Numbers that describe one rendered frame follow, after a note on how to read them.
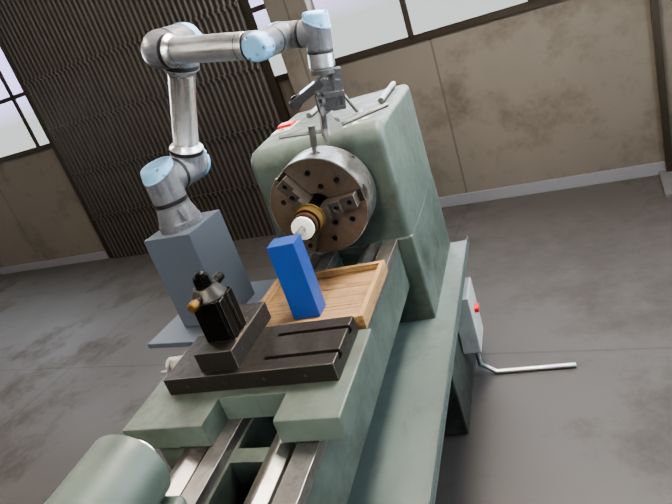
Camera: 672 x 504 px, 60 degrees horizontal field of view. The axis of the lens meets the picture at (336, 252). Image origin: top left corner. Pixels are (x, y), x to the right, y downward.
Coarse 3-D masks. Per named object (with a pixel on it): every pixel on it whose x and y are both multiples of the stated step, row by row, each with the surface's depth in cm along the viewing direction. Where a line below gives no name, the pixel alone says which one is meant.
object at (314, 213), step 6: (306, 204) 169; (312, 204) 169; (300, 210) 167; (306, 210) 166; (312, 210) 167; (318, 210) 168; (294, 216) 168; (300, 216) 164; (306, 216) 164; (312, 216) 165; (318, 216) 167; (324, 216) 169; (318, 222) 167; (324, 222) 170; (318, 228) 168
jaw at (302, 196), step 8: (280, 176) 177; (288, 176) 175; (280, 184) 173; (288, 184) 172; (296, 184) 175; (288, 192) 174; (296, 192) 172; (304, 192) 175; (288, 200) 173; (296, 200) 172; (304, 200) 172; (296, 208) 171
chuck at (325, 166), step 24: (288, 168) 175; (312, 168) 172; (336, 168) 170; (360, 168) 177; (312, 192) 176; (336, 192) 174; (288, 216) 182; (336, 216) 178; (360, 216) 176; (336, 240) 182
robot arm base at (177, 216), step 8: (176, 200) 193; (184, 200) 195; (160, 208) 193; (168, 208) 193; (176, 208) 193; (184, 208) 194; (192, 208) 197; (160, 216) 195; (168, 216) 193; (176, 216) 193; (184, 216) 194; (192, 216) 196; (200, 216) 199; (160, 224) 196; (168, 224) 194; (176, 224) 193; (184, 224) 194; (192, 224) 195; (168, 232) 195; (176, 232) 194
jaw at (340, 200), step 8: (352, 192) 171; (360, 192) 172; (328, 200) 173; (336, 200) 170; (344, 200) 170; (352, 200) 170; (360, 200) 173; (320, 208) 169; (328, 208) 169; (336, 208) 170; (344, 208) 171; (328, 216) 169
